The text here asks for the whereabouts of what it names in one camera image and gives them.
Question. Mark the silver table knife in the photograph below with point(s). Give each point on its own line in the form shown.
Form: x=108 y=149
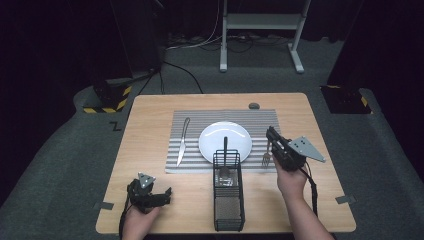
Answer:
x=182 y=143

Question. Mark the black upright panel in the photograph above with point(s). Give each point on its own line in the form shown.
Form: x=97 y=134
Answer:
x=136 y=36

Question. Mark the black yellow striped base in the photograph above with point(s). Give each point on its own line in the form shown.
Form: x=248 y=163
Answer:
x=346 y=100
x=115 y=103

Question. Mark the grey tape strip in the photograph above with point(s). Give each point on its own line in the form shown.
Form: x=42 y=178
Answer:
x=104 y=205
x=345 y=199

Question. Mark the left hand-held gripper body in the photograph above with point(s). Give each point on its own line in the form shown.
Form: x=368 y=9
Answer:
x=143 y=196

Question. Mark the white round plate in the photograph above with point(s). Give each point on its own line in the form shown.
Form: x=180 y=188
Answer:
x=210 y=143

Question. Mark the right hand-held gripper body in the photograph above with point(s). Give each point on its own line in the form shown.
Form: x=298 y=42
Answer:
x=293 y=153

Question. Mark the grey striped placemat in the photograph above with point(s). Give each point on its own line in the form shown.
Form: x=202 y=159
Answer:
x=193 y=140

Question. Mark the person's left hand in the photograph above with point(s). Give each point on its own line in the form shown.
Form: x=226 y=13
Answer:
x=138 y=221

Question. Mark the white metal stand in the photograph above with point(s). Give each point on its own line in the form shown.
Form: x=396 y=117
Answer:
x=260 y=20

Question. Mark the grey round table grommet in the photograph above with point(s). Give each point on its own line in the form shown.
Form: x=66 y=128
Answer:
x=254 y=106

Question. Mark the person's right hand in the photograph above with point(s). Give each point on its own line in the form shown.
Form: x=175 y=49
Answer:
x=291 y=181

